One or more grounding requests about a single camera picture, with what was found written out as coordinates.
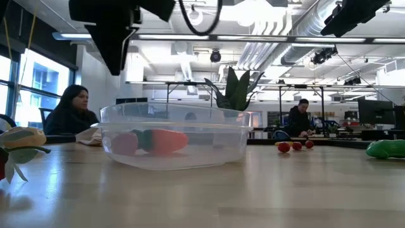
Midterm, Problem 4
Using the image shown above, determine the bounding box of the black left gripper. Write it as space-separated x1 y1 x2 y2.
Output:
68 0 176 76

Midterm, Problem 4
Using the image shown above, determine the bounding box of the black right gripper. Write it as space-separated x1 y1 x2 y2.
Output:
320 0 390 37

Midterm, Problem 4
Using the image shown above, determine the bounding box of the clear plastic tupperware container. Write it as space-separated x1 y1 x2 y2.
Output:
90 101 254 171

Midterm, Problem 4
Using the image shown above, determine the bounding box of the green toy pea pod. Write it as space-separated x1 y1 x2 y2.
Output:
366 139 405 160

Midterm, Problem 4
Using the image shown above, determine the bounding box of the tan toy potato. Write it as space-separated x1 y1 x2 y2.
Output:
0 126 47 149

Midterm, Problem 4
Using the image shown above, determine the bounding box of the red toy strawberry with leaves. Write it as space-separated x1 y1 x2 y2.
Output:
0 145 51 184

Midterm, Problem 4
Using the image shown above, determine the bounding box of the long ceiling light strip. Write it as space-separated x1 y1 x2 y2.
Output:
52 31 405 44

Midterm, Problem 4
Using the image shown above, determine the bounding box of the black monitor on stand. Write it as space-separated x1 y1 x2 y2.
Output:
115 97 149 105

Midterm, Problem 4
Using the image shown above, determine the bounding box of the large window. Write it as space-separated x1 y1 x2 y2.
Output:
0 47 75 132

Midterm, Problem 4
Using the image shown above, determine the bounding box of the person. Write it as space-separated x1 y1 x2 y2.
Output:
43 84 99 136
286 98 316 137

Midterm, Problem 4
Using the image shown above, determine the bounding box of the large black monitor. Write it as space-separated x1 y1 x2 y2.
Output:
358 99 396 125

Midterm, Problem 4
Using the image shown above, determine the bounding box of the folded beige cloth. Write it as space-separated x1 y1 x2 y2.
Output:
75 127 104 147

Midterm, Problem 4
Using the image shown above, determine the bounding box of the black office chair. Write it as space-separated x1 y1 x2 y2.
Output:
38 107 54 129

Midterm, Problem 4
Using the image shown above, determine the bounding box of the dark monitor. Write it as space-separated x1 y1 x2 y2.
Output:
394 105 405 130

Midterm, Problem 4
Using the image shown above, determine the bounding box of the blue rounded object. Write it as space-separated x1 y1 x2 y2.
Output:
273 130 290 142

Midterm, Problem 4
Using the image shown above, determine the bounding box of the black curved chair back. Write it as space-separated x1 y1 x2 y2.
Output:
0 113 17 134

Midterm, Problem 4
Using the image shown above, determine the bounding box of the silver ceiling air duct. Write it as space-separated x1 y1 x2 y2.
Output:
280 0 347 66

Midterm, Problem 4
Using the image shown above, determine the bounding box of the black overhead camera rig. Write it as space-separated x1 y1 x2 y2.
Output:
311 46 339 66

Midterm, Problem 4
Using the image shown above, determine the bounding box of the black metal workstation frame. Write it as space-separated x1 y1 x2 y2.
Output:
277 84 326 137
166 81 213 103

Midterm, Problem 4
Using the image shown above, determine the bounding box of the white coiled cable ring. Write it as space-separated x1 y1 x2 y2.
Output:
186 8 204 26

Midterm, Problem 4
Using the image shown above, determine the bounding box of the yellow hanging cord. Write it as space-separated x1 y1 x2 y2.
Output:
1 12 13 61
27 0 39 51

